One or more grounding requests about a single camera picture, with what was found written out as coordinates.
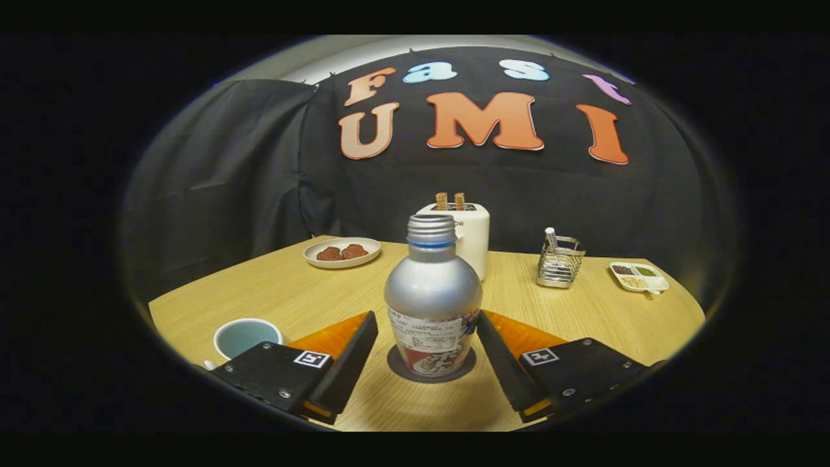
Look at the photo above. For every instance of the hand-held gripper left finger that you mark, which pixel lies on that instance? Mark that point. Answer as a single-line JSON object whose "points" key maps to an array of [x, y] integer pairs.
{"points": [[347, 370]]}

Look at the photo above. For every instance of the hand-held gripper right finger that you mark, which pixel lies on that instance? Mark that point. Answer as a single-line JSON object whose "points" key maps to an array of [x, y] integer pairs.
{"points": [[506, 370]]}

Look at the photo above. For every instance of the dark brown round coaster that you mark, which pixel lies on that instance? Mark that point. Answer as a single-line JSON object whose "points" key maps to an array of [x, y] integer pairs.
{"points": [[397, 371]]}

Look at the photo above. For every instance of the silver juice bottle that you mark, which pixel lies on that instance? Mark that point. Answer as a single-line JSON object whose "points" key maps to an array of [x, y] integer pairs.
{"points": [[433, 292]]}

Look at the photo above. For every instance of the wooden table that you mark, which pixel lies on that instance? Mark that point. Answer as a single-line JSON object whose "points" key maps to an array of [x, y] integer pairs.
{"points": [[292, 285]]}

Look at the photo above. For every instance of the white oval plate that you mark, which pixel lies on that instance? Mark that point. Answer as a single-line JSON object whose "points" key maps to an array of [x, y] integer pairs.
{"points": [[324, 263]]}

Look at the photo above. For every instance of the brown meat piece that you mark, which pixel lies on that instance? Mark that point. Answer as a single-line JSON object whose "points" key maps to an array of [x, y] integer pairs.
{"points": [[329, 253], [355, 251]]}

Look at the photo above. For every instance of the cream toaster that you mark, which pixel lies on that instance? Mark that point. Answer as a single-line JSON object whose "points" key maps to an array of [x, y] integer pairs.
{"points": [[473, 240]]}

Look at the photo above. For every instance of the white utensil in basket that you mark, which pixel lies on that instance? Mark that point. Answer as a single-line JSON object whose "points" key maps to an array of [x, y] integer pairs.
{"points": [[551, 237]]}

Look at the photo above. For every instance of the white divided condiment dish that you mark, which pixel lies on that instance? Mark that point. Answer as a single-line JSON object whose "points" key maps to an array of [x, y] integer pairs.
{"points": [[639, 277]]}

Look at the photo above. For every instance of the toast slice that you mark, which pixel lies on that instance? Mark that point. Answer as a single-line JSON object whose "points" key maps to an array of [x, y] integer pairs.
{"points": [[441, 201], [460, 201]]}

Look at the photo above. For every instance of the black backdrop cloth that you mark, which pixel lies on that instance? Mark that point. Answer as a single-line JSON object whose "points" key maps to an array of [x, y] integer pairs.
{"points": [[227, 162]]}

